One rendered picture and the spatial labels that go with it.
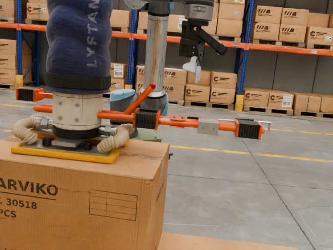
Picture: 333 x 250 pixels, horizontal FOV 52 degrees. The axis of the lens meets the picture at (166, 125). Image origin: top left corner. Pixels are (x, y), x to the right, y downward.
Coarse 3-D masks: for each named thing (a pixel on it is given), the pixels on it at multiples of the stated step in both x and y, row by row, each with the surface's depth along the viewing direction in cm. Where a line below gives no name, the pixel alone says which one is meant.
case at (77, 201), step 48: (0, 144) 119; (96, 144) 129; (144, 144) 134; (0, 192) 108; (48, 192) 106; (96, 192) 104; (144, 192) 102; (0, 240) 112; (48, 240) 110; (96, 240) 107; (144, 240) 105
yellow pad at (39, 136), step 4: (40, 136) 129; (44, 136) 129; (48, 136) 129; (52, 136) 129; (56, 136) 129; (84, 140) 128; (88, 140) 128; (92, 140) 128; (96, 140) 128; (100, 140) 128; (128, 140) 134; (124, 144) 127
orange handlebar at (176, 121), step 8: (40, 96) 147; (48, 96) 147; (40, 104) 123; (48, 104) 124; (48, 112) 119; (104, 112) 118; (112, 112) 121; (120, 112) 122; (120, 120) 118; (128, 120) 117; (160, 120) 116; (168, 120) 116; (176, 120) 116; (184, 120) 116; (192, 120) 120; (224, 128) 115; (232, 128) 115
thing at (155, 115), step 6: (138, 108) 121; (138, 114) 115; (144, 114) 114; (150, 114) 115; (156, 114) 115; (138, 120) 116; (144, 120) 116; (150, 120) 116; (156, 120) 115; (138, 126) 116; (144, 126) 115; (150, 126) 115; (156, 126) 116
